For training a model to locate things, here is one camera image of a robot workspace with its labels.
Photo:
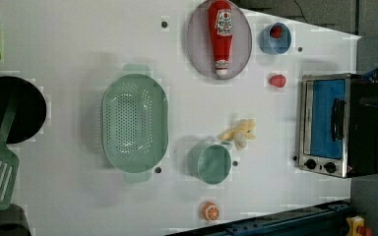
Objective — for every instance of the red toy fruit in bowl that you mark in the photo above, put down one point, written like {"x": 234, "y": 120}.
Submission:
{"x": 276, "y": 32}

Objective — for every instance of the blue metal table frame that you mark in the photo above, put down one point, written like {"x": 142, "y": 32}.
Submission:
{"x": 328, "y": 219}

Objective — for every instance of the blue bowl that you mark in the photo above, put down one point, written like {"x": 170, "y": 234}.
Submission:
{"x": 275, "y": 46}

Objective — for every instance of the dark grey round container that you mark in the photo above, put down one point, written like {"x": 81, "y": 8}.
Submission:
{"x": 13, "y": 222}

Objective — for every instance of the black silver toaster oven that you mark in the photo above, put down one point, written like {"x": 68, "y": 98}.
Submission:
{"x": 338, "y": 134}

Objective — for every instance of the black frying pan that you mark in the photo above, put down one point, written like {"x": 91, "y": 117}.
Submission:
{"x": 31, "y": 109}

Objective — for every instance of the red plush ketchup bottle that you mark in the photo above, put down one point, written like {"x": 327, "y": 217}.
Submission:
{"x": 221, "y": 33}

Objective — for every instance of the mint green cup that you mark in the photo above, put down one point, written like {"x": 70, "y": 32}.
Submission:
{"x": 210, "y": 162}

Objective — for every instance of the orange slice toy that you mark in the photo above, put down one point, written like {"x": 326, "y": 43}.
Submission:
{"x": 210, "y": 211}

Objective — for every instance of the grey round plate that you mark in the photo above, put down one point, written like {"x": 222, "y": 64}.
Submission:
{"x": 199, "y": 46}

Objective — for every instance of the yellow emergency stop box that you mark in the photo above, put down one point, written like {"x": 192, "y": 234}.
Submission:
{"x": 357, "y": 227}

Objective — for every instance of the red toy strawberry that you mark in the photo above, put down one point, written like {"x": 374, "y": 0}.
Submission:
{"x": 277, "y": 81}

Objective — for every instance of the yellow plush peeled banana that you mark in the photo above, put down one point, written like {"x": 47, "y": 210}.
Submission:
{"x": 240, "y": 133}

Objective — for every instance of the mint green colander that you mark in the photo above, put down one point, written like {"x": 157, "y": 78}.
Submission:
{"x": 134, "y": 123}

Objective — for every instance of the mint green slotted spatula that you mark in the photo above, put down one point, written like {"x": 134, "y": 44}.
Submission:
{"x": 9, "y": 162}

